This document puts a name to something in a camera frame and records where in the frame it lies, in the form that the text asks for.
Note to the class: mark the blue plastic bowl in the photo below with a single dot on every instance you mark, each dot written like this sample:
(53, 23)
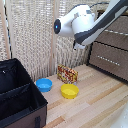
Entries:
(44, 85)

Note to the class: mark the brown drawer cabinet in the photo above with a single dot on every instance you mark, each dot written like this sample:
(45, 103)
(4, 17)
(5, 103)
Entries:
(110, 56)

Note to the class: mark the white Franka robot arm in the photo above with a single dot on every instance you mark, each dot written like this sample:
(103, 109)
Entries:
(85, 20)

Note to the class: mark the yellow plastic bowl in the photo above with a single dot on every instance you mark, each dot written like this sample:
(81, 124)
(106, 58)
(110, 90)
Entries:
(69, 90)

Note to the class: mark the red yellow snack box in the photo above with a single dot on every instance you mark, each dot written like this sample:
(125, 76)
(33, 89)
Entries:
(67, 74)

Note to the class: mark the woven bamboo screen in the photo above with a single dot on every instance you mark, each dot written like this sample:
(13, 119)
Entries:
(30, 36)

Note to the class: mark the black fabric storage box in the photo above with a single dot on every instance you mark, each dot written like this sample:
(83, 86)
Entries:
(16, 96)

